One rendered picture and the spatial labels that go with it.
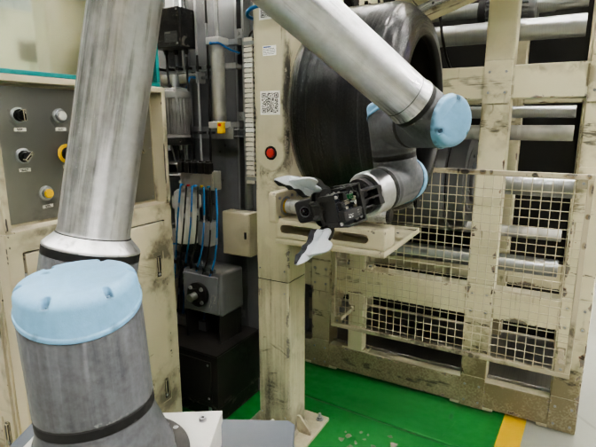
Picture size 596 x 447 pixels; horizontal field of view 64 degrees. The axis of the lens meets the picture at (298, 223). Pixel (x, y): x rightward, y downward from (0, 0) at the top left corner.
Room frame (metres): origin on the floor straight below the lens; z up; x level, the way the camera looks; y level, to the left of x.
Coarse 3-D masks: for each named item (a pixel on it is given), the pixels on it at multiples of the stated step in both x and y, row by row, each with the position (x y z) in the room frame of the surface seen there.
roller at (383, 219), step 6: (288, 204) 1.45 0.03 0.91; (288, 210) 1.45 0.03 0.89; (294, 210) 1.44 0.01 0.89; (390, 210) 1.30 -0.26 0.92; (360, 216) 1.33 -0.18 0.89; (372, 216) 1.31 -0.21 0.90; (384, 216) 1.29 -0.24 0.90; (390, 216) 1.31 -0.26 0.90; (378, 222) 1.31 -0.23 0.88; (384, 222) 1.30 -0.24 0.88; (390, 222) 1.31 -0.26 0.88
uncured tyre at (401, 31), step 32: (384, 32) 1.23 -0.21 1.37; (416, 32) 1.31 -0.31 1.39; (320, 64) 1.26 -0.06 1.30; (416, 64) 1.66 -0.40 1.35; (288, 96) 1.33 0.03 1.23; (320, 96) 1.24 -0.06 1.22; (352, 96) 1.20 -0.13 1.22; (288, 128) 1.34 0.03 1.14; (320, 128) 1.24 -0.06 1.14; (352, 128) 1.20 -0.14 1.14; (320, 160) 1.27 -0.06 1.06; (352, 160) 1.23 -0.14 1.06
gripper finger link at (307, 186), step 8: (280, 176) 0.80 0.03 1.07; (288, 176) 0.81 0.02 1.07; (296, 176) 0.83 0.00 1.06; (280, 184) 0.81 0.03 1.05; (288, 184) 0.81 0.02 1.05; (296, 184) 0.82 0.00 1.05; (304, 184) 0.82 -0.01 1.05; (312, 184) 0.82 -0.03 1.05; (304, 192) 0.83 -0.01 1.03; (312, 192) 0.84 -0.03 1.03
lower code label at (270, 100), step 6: (270, 90) 1.57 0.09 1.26; (276, 90) 1.56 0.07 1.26; (264, 96) 1.58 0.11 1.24; (270, 96) 1.57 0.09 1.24; (276, 96) 1.56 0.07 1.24; (264, 102) 1.58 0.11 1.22; (270, 102) 1.57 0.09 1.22; (276, 102) 1.56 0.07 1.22; (264, 108) 1.58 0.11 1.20; (270, 108) 1.57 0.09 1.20; (276, 108) 1.56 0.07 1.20; (264, 114) 1.58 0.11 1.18; (270, 114) 1.57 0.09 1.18
